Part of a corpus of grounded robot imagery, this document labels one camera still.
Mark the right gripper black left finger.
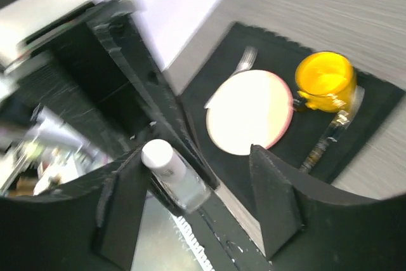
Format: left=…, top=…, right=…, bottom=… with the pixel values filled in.
left=1, top=150, right=149, bottom=270

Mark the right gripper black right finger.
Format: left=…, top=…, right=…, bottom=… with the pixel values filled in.
left=249, top=145, right=405, bottom=270

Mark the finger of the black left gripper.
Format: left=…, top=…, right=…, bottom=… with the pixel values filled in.
left=87, top=15, right=219, bottom=188

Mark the clear nail polish bottle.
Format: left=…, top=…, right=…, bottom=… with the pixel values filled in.
left=141, top=139, right=211, bottom=213

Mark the black cloth placemat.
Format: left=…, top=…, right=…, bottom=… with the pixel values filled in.
left=181, top=22, right=405, bottom=199

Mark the silver fork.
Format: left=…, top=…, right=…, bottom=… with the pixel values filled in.
left=204, top=46, right=258, bottom=109

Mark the pink and cream plate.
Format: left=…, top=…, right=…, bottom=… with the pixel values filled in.
left=206, top=70, right=294, bottom=155

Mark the yellow enamel mug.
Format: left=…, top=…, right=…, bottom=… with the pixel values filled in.
left=294, top=51, right=357, bottom=112

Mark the white cable duct strip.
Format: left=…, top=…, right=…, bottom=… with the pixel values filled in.
left=172, top=215, right=215, bottom=271

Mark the table knife patterned handle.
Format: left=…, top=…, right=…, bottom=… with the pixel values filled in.
left=299, top=86, right=365, bottom=173

